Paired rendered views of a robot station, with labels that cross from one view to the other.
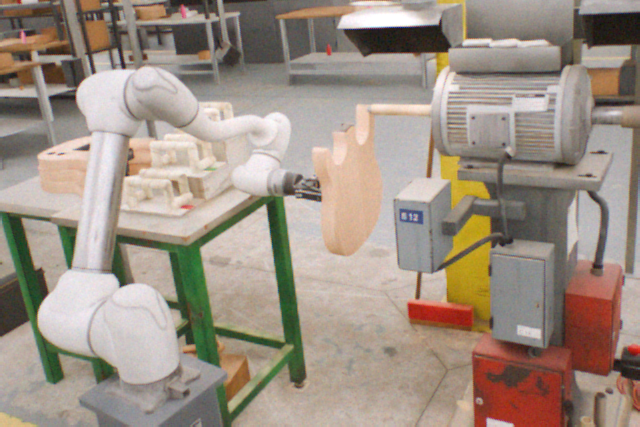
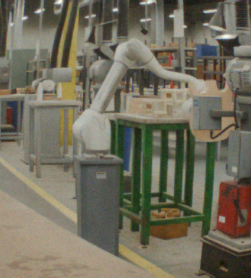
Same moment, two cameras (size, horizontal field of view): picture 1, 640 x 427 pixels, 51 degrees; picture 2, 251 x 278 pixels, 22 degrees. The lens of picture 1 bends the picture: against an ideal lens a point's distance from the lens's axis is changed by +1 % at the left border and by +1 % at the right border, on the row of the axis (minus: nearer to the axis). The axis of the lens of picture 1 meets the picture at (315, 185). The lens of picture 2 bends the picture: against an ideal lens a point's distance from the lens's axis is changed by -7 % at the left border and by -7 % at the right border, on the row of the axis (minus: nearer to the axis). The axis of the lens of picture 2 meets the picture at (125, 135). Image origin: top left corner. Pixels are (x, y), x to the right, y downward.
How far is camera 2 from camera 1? 301 cm
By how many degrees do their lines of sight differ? 40
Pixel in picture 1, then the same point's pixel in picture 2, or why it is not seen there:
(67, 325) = (77, 125)
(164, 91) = (135, 46)
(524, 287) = (234, 146)
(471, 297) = not seen: outside the picture
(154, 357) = (95, 139)
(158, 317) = (101, 124)
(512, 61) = (247, 52)
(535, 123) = (247, 75)
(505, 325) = (229, 166)
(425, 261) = (197, 124)
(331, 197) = not seen: hidden behind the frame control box
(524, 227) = (247, 124)
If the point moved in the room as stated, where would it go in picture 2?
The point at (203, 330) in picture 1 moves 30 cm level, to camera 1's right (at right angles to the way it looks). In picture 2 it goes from (145, 169) to (181, 173)
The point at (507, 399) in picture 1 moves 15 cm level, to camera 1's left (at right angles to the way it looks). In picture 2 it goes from (225, 204) to (204, 202)
